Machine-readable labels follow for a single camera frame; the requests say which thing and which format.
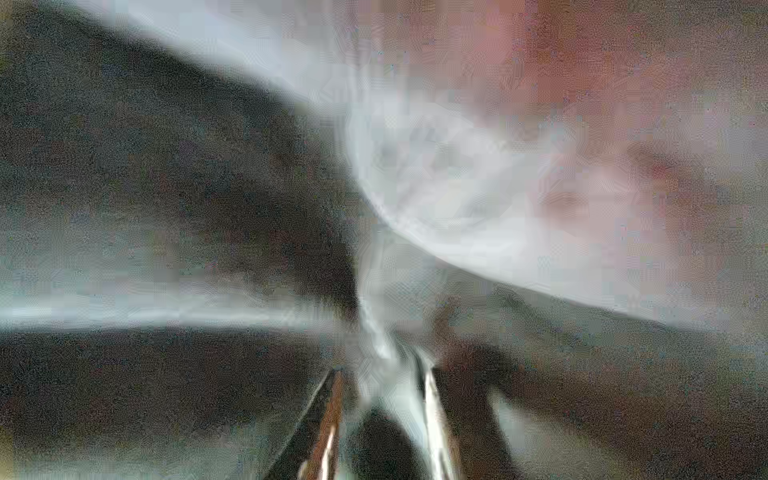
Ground black shorts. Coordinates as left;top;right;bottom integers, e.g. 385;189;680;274
1;1;767;479

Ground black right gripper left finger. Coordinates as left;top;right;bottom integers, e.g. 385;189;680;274
264;368;344;480

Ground pink shorts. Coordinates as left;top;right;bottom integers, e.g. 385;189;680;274
342;1;767;333

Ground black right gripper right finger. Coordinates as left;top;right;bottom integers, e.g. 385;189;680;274
423;353;521;479

